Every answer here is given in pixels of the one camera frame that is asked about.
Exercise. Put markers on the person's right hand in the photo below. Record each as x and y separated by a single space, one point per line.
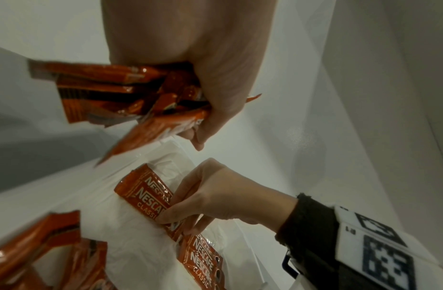
225 198

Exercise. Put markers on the person's left hand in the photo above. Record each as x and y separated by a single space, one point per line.
207 42

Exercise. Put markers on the pile of red Nescafe sachets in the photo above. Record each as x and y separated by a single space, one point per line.
203 263

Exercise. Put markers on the white plastic tray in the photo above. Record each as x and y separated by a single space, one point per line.
135 240

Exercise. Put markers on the bunch of Nescafe sachets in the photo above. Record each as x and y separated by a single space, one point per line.
99 93

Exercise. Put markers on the pile of red coffee sachets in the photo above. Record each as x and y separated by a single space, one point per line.
28 240

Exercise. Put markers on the black right wristband with markers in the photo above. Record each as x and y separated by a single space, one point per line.
314 226

